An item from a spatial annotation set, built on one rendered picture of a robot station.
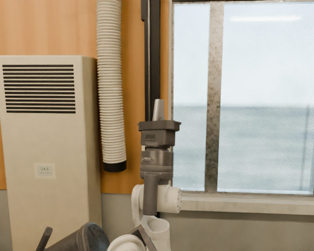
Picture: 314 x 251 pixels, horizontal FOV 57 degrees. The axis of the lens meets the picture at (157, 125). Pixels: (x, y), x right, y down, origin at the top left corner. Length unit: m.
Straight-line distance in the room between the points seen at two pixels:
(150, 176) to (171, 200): 0.08
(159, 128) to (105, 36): 1.15
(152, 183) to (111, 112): 1.14
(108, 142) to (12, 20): 1.03
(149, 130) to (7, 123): 1.30
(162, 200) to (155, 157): 0.11
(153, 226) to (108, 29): 1.28
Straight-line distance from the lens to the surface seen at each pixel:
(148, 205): 0.71
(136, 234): 0.52
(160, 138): 0.73
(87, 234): 0.66
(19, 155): 1.95
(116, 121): 1.82
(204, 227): 2.21
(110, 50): 1.80
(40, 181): 1.94
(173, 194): 0.73
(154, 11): 1.88
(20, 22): 2.21
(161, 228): 0.80
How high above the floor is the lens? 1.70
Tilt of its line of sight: 10 degrees down
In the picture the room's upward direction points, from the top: straight up
